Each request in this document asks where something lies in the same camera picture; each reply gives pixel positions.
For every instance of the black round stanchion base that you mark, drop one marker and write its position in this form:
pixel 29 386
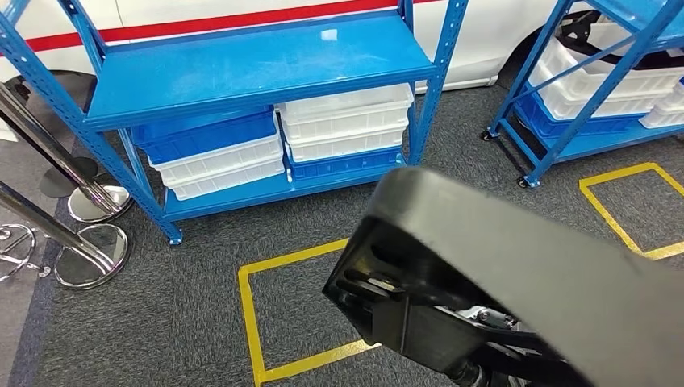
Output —
pixel 56 181

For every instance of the blue metal shelf rack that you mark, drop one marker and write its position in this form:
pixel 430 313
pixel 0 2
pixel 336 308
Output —
pixel 240 69

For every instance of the chrome stool base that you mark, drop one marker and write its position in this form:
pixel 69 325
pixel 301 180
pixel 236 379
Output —
pixel 16 251

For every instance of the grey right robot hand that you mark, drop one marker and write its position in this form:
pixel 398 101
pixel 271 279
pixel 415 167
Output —
pixel 489 318

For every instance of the black plastic plate part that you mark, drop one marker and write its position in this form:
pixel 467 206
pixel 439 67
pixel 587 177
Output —
pixel 534 267

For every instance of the white car with red stripe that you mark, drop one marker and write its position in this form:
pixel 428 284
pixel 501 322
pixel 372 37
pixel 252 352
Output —
pixel 481 32

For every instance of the yellow floor tape square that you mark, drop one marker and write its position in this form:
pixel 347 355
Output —
pixel 248 320
pixel 604 205

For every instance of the black part in bin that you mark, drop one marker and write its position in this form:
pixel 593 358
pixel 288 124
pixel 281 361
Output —
pixel 662 61

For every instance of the blue wheeled shelf rack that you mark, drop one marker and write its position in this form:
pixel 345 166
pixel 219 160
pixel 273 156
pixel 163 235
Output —
pixel 588 144

